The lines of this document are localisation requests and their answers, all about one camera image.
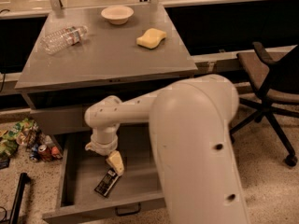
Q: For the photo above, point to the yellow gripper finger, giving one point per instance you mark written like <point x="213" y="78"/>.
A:
<point x="114" y="159"/>

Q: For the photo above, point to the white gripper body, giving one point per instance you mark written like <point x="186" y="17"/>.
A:
<point x="104" y="147"/>

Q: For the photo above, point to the black rxbar chocolate wrapper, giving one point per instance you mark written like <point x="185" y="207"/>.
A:
<point x="107" y="183"/>

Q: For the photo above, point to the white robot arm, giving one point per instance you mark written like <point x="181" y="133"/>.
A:
<point x="189" y="135"/>

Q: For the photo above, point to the open grey lower drawer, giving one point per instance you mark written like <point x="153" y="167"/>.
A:
<point x="83" y="170"/>

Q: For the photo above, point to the closed grey middle drawer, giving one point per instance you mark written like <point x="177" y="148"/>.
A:
<point x="60" y="120"/>

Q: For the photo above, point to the grey drawer cabinet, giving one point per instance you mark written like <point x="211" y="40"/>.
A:
<point x="109" y="55"/>

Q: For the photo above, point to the orange snack item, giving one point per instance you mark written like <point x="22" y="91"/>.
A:
<point x="56" y="154"/>

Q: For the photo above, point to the red soda can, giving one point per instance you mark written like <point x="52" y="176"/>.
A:
<point x="44" y="153"/>

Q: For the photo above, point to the blue soda can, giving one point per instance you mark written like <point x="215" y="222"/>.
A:
<point x="34" y="156"/>

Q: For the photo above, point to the black pole on floor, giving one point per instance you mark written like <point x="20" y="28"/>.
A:
<point x="14" y="214"/>

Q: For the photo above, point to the green chip bag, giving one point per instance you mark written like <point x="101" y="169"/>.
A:
<point x="21" y="134"/>

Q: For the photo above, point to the clear plastic water bottle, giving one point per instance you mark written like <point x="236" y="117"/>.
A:
<point x="62" y="39"/>

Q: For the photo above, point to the yellow sponge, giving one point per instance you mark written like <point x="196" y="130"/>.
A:
<point x="151" y="38"/>

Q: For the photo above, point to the white paper bowl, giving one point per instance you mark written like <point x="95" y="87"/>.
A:
<point x="117" y="15"/>

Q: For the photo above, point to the black office chair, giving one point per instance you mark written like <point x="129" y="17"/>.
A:
<point x="274" y="79"/>

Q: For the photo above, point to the black drawer handle lower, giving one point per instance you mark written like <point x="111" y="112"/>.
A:
<point x="127" y="210"/>

